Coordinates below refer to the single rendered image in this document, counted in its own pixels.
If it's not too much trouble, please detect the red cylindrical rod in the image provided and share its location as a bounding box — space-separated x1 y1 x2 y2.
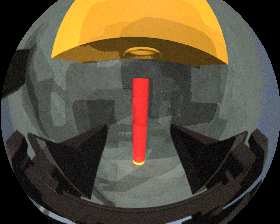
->
132 78 149 166

